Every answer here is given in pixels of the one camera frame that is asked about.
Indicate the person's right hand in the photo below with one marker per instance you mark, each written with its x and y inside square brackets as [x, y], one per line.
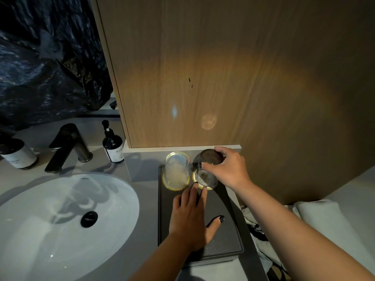
[231, 169]

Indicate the person's left hand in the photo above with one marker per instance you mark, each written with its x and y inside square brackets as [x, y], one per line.
[187, 222]

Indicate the person's right thumb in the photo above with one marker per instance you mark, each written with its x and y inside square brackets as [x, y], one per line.
[210, 167]

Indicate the person's left middle finger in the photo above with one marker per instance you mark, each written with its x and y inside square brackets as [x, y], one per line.
[190, 194]

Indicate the person's left thumb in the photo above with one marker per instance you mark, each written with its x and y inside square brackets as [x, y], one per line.
[216, 222]

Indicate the dark drinking glass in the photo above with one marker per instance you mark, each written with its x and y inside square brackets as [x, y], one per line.
[205, 160]

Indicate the person's left forearm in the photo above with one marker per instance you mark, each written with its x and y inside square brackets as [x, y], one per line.
[164, 260]

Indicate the person's right forearm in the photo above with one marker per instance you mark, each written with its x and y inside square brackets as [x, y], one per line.
[293, 231]

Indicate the gold rimmed coaster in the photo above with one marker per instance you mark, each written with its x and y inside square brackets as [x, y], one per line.
[175, 187]
[211, 187]

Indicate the black rectangular tray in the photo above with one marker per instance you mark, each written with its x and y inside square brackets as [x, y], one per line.
[224, 237]

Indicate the clear drinking glass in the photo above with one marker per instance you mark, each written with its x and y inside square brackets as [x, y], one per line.
[176, 169]

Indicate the black and white patterned cloth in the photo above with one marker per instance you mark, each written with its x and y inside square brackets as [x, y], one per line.
[263, 248]

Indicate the dark pump bottle white label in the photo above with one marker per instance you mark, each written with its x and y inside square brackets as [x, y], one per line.
[113, 147]

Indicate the black sink drain plug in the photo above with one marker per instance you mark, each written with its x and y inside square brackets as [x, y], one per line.
[88, 219]

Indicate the white pillow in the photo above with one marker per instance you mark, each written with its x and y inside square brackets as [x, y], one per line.
[331, 228]

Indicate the black faucet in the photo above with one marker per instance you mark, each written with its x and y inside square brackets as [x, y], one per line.
[66, 146]

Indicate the white bed sheet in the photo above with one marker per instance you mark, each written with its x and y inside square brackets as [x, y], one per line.
[357, 193]

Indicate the white sink basin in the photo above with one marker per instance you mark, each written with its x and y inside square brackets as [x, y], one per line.
[38, 231]

